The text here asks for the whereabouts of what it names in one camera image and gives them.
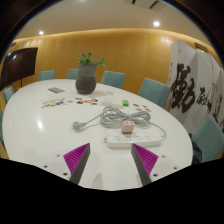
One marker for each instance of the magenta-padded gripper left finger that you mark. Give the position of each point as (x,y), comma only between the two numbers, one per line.
(77,157)

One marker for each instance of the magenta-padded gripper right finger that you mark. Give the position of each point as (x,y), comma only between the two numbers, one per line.
(145,158)

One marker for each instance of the white power strip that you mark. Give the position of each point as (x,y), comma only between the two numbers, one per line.
(133,139)

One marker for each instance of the black bag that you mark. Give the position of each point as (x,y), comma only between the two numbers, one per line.
(196,151)

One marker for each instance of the small green object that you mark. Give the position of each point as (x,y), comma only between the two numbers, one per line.
(125,103)

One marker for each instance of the colourful small round stickers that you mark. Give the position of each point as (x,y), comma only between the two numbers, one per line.
(53,103)

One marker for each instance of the small white box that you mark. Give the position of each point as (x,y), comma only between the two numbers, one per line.
(111,102)

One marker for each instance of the grey potted green plant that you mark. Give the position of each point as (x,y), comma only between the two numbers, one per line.
(86,80)

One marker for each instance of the teal chairs group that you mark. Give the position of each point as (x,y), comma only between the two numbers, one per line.
(113,79)

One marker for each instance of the white calligraphy folding screen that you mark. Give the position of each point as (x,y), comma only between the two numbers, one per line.
(196,86)

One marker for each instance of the round ceiling lights group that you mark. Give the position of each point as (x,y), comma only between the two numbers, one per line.
(156,23)

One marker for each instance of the ceiling air conditioner vent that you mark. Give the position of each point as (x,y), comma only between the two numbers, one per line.
(146,4)

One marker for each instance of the black wall television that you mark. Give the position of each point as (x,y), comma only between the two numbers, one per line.
(20,66)

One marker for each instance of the dark wall vent grille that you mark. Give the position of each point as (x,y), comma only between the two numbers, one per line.
(201,47)

